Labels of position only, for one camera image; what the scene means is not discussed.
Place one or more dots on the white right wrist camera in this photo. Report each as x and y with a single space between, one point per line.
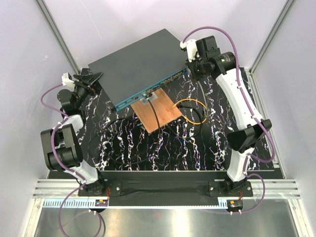
191 48

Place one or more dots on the dark grey network switch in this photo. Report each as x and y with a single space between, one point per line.
134 71

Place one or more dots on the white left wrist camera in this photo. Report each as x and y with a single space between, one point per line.
67 81

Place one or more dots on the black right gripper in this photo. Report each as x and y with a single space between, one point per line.
197 77

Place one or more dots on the aluminium frame rail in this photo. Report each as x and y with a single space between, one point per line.
57 34

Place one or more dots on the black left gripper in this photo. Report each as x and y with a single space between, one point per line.
90 82

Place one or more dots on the wooden board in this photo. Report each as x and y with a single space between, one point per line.
163 107

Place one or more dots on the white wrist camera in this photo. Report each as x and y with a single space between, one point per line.
67 81
191 48

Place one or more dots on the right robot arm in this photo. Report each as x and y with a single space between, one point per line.
206 60

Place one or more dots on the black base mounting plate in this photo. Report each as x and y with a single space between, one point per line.
141 189

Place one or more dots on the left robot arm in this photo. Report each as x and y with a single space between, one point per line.
61 148

